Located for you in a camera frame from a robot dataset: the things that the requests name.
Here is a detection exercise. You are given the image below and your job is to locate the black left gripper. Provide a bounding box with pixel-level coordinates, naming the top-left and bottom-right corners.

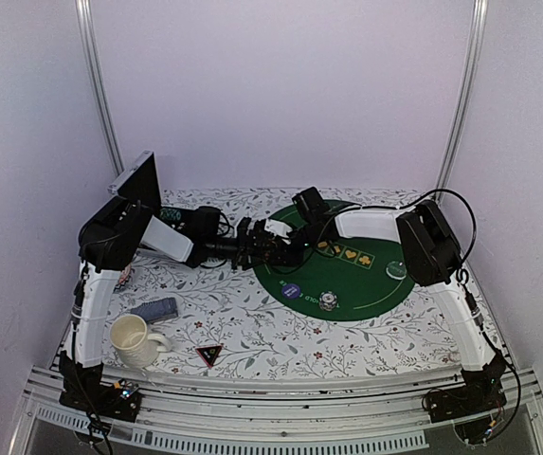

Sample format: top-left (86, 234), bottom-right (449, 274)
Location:
top-left (207, 228), bottom-right (276, 270)

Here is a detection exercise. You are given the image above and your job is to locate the blue small blind button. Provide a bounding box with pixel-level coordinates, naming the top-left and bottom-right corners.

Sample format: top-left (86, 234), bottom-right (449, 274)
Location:
top-left (281, 283), bottom-right (301, 300)

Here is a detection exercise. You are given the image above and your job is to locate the poker chip stack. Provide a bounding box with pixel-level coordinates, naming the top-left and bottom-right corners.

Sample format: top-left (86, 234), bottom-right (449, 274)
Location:
top-left (318, 291), bottom-right (338, 312)

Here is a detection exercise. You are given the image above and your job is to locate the white dealer button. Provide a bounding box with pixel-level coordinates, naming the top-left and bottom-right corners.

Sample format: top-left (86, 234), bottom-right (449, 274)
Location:
top-left (386, 261), bottom-right (407, 281)

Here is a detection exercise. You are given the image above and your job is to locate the blue playing card deck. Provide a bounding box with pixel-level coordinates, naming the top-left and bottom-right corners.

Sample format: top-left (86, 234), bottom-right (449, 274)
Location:
top-left (130, 298), bottom-right (178, 323)

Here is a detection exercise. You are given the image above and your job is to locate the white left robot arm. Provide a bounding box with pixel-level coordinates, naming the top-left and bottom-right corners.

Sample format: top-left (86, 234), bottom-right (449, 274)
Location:
top-left (66, 196), bottom-right (250, 370)

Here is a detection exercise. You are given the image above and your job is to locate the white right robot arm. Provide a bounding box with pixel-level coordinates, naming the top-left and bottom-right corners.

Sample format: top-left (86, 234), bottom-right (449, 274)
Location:
top-left (262, 187), bottom-right (508, 413)

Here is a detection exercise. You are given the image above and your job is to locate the round green poker mat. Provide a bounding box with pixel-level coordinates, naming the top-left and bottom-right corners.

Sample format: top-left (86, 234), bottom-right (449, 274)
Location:
top-left (249, 199), bottom-right (420, 322)

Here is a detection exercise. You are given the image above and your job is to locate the floral white table mat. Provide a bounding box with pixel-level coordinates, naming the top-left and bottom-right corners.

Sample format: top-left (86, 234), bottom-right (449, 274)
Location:
top-left (102, 197), bottom-right (462, 379)

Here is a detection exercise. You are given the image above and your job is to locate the poker chip row rear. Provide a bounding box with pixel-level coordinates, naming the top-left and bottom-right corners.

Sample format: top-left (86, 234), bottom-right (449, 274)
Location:
top-left (159, 207), bottom-right (184, 224)

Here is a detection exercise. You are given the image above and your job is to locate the black triangular marker tag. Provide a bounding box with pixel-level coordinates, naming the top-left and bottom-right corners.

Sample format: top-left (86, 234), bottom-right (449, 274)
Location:
top-left (195, 345), bottom-right (223, 369)

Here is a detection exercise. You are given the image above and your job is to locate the aluminium poker chip case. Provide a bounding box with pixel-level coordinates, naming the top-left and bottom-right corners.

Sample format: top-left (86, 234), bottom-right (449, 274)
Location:
top-left (108, 150), bottom-right (191, 260)

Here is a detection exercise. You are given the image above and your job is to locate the cream ceramic mug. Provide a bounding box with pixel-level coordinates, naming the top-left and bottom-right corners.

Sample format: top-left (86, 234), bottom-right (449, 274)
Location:
top-left (110, 314), bottom-right (172, 369)

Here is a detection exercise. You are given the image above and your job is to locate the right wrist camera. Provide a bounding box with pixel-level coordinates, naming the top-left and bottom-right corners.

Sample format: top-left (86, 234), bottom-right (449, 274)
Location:
top-left (263, 219), bottom-right (293, 238)

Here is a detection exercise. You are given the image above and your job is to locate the aluminium front rail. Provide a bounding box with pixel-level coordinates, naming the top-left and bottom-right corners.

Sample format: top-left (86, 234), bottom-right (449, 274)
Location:
top-left (8, 364), bottom-right (543, 455)

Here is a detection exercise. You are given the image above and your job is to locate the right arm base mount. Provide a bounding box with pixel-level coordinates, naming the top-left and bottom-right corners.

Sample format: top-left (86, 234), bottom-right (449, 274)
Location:
top-left (422, 371), bottom-right (507, 446)

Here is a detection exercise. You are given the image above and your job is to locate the left aluminium frame post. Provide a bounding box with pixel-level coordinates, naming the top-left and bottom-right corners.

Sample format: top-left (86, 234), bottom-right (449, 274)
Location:
top-left (75, 0), bottom-right (124, 176)

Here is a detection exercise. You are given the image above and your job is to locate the aluminium frame post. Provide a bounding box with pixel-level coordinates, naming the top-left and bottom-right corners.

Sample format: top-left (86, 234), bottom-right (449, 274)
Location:
top-left (75, 0), bottom-right (124, 176)
top-left (436, 0), bottom-right (489, 189)

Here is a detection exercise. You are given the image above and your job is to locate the right aluminium frame post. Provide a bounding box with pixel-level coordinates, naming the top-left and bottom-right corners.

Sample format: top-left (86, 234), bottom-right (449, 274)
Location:
top-left (436, 0), bottom-right (489, 189)

